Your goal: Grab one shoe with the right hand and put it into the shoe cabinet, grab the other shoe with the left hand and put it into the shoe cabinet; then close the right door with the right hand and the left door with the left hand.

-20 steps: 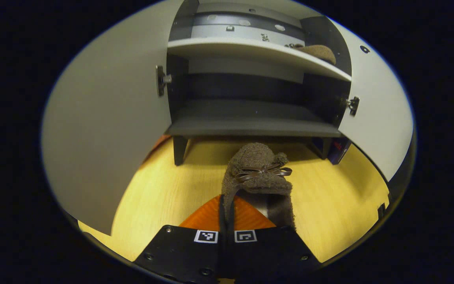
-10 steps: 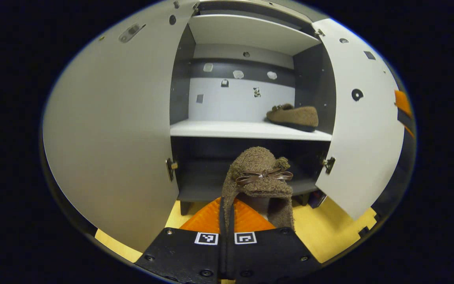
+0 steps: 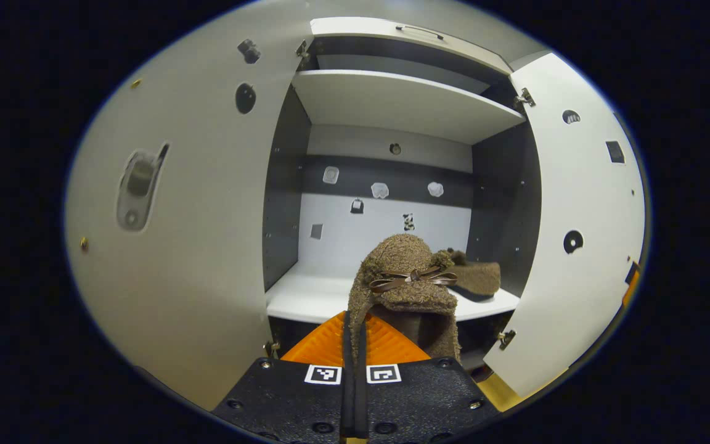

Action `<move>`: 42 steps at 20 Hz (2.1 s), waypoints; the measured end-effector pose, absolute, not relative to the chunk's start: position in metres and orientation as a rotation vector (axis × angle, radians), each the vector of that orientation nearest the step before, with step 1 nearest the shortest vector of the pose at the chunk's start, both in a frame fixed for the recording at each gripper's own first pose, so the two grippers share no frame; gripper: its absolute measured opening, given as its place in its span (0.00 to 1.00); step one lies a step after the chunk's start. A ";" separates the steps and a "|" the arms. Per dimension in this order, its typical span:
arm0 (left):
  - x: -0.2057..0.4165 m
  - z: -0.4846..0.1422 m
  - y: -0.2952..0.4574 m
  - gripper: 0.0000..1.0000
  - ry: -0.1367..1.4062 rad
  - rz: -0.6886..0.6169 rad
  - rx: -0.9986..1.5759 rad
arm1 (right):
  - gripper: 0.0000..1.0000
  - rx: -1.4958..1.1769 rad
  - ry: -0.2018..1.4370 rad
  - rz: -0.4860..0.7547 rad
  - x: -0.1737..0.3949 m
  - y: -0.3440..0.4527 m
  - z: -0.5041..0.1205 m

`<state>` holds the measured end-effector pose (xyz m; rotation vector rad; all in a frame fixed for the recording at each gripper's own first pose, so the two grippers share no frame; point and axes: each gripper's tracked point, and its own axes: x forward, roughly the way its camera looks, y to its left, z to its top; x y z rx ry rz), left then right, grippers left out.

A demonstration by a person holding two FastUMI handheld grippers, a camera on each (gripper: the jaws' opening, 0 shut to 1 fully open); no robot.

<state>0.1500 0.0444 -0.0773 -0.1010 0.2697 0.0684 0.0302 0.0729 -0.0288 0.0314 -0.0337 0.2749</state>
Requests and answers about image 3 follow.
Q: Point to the white cabinet shelf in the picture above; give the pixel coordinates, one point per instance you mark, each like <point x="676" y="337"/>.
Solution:
<point x="392" y="102"/>

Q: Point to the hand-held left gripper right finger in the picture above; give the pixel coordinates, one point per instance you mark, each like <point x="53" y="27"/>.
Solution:
<point x="429" y="394"/>

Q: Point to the brown fuzzy shoe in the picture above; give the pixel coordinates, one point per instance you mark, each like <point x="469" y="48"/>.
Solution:
<point x="481" y="277"/>
<point x="401" y="259"/>

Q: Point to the white cabinet drawer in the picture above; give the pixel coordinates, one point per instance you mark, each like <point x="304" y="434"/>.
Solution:
<point x="379" y="37"/>

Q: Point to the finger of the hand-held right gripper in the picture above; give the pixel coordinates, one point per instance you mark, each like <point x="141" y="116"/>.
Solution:
<point x="632" y="293"/>

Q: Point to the metal door hinge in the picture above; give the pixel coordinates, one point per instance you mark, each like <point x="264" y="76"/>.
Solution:
<point x="524" y="97"/>
<point x="506" y="339"/>
<point x="272" y="349"/>
<point x="303" y="50"/>

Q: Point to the white and grey shoe cabinet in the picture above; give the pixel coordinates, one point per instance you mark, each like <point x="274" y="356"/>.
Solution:
<point x="355" y="240"/>

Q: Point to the white door with phone sticker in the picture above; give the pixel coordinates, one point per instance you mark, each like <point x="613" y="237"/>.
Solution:
<point x="195" y="246"/>

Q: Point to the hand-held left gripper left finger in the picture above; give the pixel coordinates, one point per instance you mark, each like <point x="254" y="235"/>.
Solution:
<point x="281" y="394"/>

